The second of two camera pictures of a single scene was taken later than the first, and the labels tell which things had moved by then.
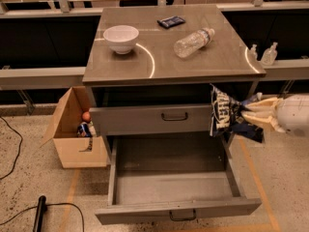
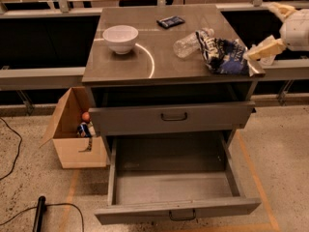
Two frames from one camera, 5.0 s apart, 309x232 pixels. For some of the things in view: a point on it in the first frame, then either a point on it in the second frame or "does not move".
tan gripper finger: x=271 y=103 → x=282 y=10
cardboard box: x=63 y=132 does not move
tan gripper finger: x=266 y=120 → x=267 y=46
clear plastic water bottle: x=193 y=42 does not move
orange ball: x=86 y=116 does not move
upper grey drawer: x=154 y=118 does not move
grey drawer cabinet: x=151 y=68 does not move
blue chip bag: x=228 y=117 → x=223 y=56
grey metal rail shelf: x=42 y=77 does not move
